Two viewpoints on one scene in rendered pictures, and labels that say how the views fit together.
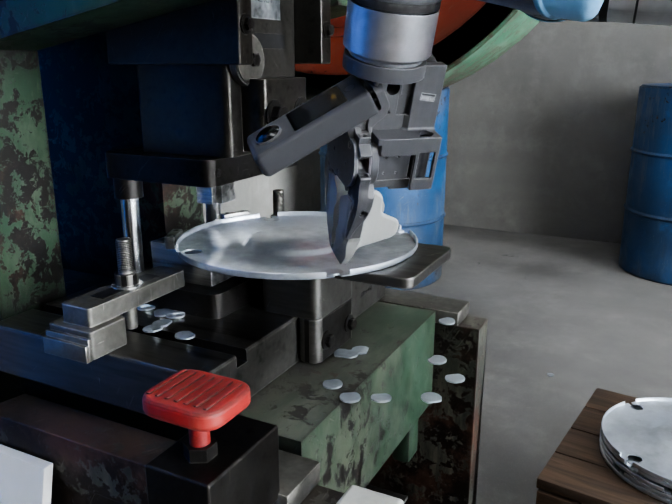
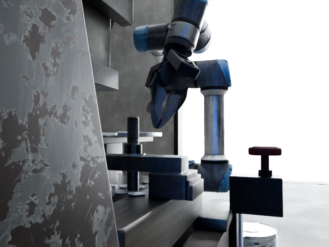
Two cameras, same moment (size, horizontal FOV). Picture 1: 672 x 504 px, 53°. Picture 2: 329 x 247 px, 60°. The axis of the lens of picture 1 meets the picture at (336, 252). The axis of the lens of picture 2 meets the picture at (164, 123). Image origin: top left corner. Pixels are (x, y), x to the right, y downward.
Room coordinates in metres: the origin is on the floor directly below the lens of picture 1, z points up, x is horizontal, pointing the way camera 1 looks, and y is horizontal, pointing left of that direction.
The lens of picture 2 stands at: (0.72, 0.63, 0.78)
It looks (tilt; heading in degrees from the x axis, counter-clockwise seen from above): 2 degrees up; 263
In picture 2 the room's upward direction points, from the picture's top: straight up
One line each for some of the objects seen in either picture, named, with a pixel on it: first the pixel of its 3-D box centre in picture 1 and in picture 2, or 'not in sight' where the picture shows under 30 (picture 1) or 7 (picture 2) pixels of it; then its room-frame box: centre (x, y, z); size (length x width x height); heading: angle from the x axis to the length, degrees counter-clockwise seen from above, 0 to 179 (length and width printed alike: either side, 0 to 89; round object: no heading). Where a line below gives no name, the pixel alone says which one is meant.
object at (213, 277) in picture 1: (217, 248); not in sight; (0.85, 0.15, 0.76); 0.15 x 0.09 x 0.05; 153
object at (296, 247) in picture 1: (297, 240); (89, 134); (0.80, 0.05, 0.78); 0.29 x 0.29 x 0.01
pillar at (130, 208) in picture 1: (131, 220); not in sight; (0.81, 0.25, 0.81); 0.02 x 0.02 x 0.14
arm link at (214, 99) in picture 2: not in sight; (213, 125); (0.38, -0.50, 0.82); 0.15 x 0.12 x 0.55; 157
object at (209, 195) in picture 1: (218, 186); not in sight; (0.85, 0.15, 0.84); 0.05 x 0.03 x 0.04; 153
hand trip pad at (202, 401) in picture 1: (199, 433); (265, 165); (0.46, 0.10, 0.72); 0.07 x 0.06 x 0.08; 63
